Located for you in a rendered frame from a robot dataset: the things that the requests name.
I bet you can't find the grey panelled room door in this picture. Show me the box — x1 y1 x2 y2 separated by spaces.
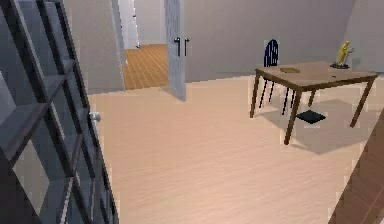
163 0 187 102

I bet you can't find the black slatted chair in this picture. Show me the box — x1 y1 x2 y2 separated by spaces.
258 38 297 116

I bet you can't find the black floor cushion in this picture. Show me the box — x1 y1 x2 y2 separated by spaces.
295 110 327 125

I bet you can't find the brown wooden table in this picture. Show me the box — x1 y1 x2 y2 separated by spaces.
249 60 380 146

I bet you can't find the grey shelf unit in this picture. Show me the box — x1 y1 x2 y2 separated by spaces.
0 0 120 224

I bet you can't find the gold statuette on black base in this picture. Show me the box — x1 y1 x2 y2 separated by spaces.
330 40 355 70

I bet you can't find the brown wooden cabinet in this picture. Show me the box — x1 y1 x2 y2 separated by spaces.
328 108 384 224

